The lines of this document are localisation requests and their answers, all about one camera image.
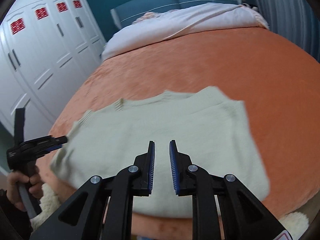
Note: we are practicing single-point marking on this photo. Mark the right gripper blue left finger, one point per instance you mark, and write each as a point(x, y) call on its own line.
point(146, 181)

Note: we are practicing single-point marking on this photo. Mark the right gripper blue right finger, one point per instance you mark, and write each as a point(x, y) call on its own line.
point(177, 162)

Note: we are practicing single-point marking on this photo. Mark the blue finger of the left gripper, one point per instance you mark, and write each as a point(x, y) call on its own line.
point(52, 141)
point(53, 147)

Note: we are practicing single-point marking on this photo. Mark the cream knit cardigan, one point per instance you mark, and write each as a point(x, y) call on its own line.
point(208, 126)

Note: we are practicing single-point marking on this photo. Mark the person left hand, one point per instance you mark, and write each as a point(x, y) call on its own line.
point(16, 177)

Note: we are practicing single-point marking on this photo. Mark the white fluffy rug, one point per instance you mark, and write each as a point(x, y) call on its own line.
point(49, 203)

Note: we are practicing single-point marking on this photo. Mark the white wardrobe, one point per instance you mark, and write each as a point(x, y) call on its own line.
point(48, 50)

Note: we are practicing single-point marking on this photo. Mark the pink white duvet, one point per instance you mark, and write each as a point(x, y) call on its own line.
point(155, 27)

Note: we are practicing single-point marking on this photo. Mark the grey blue curtain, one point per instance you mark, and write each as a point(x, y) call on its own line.
point(294, 20)

